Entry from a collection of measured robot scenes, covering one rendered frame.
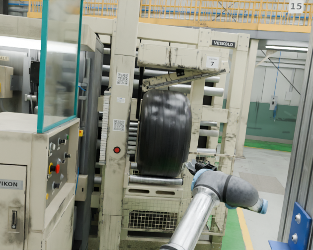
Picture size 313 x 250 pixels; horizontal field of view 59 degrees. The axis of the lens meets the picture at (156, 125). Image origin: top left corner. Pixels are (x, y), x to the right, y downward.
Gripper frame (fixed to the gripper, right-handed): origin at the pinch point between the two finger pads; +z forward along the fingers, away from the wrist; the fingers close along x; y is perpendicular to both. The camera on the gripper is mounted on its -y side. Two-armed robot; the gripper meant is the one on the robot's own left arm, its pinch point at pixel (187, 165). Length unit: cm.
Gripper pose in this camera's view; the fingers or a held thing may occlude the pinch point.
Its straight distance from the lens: 166.7
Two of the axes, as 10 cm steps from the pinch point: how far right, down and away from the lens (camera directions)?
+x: -7.3, 3.4, -5.9
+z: -6.8, -2.8, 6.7
